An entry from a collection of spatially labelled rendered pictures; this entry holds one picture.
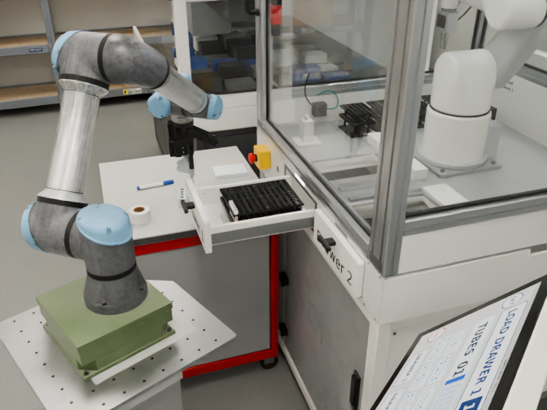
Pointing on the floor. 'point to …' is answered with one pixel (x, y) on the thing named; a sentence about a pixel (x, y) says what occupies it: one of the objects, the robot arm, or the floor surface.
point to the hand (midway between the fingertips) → (193, 174)
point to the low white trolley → (167, 228)
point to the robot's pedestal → (171, 400)
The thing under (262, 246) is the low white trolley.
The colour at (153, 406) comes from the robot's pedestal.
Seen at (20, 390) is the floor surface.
